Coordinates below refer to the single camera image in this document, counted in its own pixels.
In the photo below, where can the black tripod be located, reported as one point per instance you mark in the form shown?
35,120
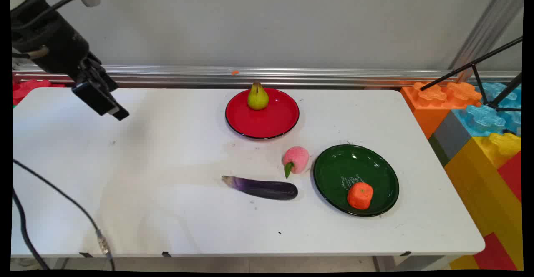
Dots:
479,62

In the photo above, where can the orange giant building block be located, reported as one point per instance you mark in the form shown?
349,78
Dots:
429,108

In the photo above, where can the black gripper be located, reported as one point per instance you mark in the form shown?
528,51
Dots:
50,39

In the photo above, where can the purple toy eggplant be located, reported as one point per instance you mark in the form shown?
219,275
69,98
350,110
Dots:
263,188

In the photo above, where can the grey giant building block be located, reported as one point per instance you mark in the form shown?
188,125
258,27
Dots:
452,135

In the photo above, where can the slanted aluminium post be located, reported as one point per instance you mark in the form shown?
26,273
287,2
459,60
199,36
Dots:
486,31

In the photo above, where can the yellow giant building block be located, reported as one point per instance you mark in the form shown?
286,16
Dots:
479,185

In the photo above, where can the grey table leg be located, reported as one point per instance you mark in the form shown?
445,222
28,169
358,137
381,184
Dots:
411,263

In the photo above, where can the aluminium wall rail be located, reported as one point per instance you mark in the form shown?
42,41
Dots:
292,76

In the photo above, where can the orange toy tangerine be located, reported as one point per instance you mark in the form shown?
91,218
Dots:
360,195

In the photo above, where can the green plate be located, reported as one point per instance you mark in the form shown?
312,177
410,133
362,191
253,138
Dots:
354,168

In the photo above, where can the pink toy peach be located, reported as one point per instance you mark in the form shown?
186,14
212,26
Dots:
297,158

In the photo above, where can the blue giant building block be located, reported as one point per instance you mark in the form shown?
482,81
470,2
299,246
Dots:
484,120

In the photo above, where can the red plate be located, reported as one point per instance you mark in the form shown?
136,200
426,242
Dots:
267,122

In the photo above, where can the green yellow toy pear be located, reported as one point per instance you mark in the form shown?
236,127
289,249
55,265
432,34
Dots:
258,98

